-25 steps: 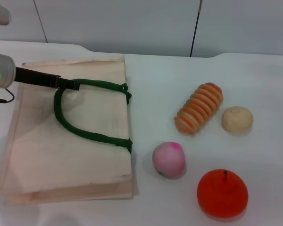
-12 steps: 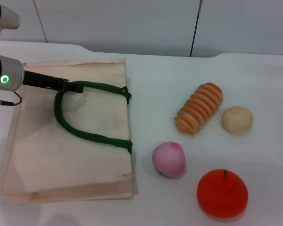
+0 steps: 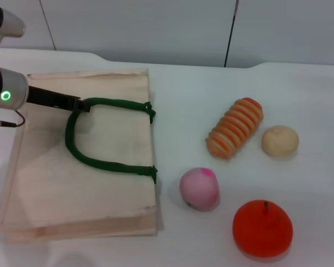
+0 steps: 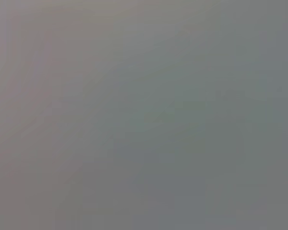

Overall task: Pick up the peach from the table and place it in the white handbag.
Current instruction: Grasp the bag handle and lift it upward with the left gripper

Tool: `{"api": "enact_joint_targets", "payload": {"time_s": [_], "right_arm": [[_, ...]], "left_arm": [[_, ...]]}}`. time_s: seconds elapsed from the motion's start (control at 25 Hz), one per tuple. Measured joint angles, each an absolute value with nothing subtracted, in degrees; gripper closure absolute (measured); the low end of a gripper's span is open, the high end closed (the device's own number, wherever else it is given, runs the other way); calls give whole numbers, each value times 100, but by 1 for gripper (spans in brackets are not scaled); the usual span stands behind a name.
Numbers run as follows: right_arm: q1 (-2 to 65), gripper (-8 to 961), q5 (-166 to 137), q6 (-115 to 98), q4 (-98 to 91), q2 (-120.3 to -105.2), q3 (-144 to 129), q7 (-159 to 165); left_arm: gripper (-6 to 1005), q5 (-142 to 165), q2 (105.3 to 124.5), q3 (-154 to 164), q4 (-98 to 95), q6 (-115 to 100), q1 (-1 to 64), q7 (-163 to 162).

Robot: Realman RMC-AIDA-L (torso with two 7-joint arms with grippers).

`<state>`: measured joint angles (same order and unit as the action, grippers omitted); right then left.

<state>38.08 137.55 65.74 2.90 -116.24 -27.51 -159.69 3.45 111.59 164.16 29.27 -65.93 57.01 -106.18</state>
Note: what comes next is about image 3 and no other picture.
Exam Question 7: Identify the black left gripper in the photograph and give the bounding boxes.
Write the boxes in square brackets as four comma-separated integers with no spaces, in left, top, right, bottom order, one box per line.
[27,86,90,113]

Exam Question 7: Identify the beige handbag with green handles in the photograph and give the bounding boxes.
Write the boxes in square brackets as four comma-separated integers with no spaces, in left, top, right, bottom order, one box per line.
[0,68,160,245]

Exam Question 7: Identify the pink peach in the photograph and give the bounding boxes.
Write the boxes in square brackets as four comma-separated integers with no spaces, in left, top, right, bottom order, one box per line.
[179,166,220,212]

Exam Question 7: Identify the orange striped bread loaf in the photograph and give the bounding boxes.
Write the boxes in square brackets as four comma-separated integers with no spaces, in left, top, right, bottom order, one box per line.
[205,97,264,160]

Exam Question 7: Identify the thin black pole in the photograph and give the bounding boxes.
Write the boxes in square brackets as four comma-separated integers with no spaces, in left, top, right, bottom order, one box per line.
[223,0,240,68]

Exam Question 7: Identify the round beige bun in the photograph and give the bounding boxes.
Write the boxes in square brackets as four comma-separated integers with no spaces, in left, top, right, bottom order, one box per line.
[261,125,299,159]

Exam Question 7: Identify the red apple with stem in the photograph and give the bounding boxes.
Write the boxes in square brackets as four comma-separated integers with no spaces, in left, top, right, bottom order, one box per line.
[232,199,294,255]

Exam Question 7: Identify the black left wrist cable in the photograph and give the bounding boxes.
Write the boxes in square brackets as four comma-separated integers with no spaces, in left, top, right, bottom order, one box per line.
[0,110,26,128]

